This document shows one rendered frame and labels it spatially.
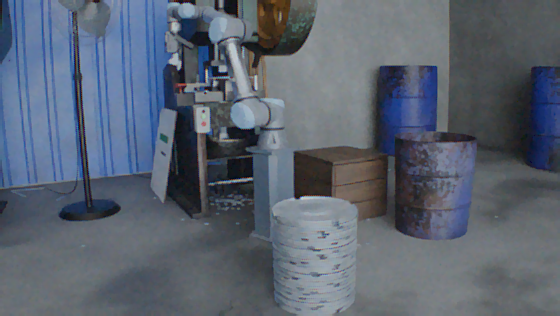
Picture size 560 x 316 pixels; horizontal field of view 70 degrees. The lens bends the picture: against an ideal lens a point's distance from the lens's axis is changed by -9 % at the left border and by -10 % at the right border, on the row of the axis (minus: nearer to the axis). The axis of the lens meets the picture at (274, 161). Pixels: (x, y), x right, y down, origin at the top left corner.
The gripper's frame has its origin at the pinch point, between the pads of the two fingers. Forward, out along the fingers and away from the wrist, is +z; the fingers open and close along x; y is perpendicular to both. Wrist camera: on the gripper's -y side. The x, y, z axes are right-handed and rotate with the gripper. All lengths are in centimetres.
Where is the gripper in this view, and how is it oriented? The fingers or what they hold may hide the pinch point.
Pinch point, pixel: (179, 67)
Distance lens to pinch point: 252.2
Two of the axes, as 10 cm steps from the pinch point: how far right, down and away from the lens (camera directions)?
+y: -9.0, 1.0, -4.3
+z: 0.2, 9.8, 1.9
